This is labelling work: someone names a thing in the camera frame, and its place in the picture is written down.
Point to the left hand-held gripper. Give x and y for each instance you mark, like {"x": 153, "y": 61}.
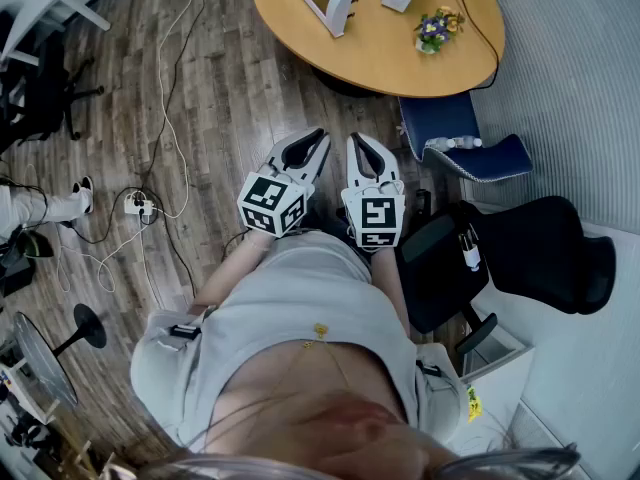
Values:
{"x": 267, "y": 200}

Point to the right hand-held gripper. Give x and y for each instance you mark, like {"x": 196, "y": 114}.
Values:
{"x": 376, "y": 215}

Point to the person's left forearm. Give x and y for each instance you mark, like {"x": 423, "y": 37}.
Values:
{"x": 227, "y": 275}

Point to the person's right forearm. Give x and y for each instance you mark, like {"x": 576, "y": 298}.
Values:
{"x": 390, "y": 288}

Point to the clear water bottle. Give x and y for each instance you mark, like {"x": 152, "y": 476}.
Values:
{"x": 469, "y": 142}
{"x": 439, "y": 143}

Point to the person's dark trousers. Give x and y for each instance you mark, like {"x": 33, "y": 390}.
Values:
{"x": 325, "y": 223}

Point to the blue cushioned chair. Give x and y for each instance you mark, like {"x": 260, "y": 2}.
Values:
{"x": 450, "y": 118}

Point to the round wooden table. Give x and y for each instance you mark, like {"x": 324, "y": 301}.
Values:
{"x": 385, "y": 63}

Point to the potted purple yellow flowers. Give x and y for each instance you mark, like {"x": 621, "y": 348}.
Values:
{"x": 437, "y": 27}

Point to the person's torso in grey shirt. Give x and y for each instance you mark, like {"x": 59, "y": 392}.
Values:
{"x": 290, "y": 308}

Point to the white power strip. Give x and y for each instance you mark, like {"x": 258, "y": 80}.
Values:
{"x": 137, "y": 204}

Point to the black mesh office chair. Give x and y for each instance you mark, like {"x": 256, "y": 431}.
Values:
{"x": 530, "y": 248}

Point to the yellow tag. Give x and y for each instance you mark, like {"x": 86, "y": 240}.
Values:
{"x": 473, "y": 405}

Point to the black swivel chair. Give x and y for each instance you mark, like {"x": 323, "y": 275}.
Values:
{"x": 40, "y": 93}

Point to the white desk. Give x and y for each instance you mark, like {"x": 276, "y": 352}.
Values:
{"x": 35, "y": 8}

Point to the black bag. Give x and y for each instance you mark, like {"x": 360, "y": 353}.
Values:
{"x": 20, "y": 258}

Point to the person's glasses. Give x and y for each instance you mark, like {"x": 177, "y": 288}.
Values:
{"x": 505, "y": 460}

